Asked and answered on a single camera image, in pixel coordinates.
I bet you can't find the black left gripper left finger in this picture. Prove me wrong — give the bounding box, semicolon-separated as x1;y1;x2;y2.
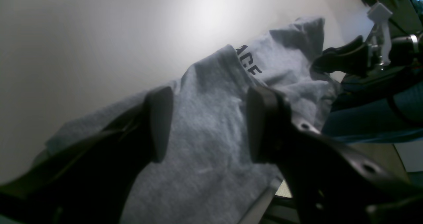
0;87;173;224

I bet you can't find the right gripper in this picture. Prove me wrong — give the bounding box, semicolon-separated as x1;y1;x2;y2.
312;19;422;76

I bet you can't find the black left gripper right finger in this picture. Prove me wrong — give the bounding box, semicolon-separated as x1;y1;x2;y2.
247;87;423;224

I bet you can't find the grey T-shirt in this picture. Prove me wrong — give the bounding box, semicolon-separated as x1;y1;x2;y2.
33;16;342;224

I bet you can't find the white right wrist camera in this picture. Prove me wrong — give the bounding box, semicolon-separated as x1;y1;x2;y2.
367;2;393;24

